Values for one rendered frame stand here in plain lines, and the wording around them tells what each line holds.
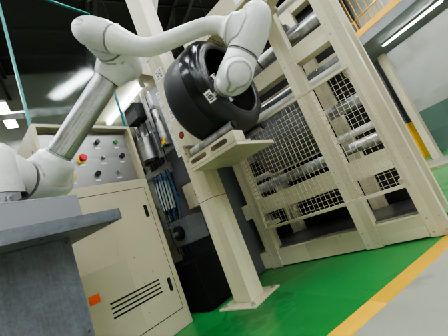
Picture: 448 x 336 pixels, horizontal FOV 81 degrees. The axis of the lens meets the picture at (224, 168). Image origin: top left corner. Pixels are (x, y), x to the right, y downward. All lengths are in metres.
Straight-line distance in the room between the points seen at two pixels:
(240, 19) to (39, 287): 0.99
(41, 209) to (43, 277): 0.21
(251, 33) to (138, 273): 1.27
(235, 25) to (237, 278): 1.26
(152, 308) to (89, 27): 1.32
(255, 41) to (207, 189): 0.96
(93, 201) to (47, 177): 0.39
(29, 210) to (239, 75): 0.77
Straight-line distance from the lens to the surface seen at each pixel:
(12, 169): 1.16
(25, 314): 1.00
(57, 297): 1.03
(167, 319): 1.67
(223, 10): 1.97
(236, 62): 0.79
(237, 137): 1.31
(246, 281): 1.60
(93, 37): 1.12
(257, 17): 0.89
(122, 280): 1.55
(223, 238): 1.58
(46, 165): 1.24
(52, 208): 1.07
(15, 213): 1.03
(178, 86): 1.43
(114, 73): 1.22
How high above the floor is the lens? 0.47
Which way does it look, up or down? 10 degrees up
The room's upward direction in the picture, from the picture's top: 21 degrees counter-clockwise
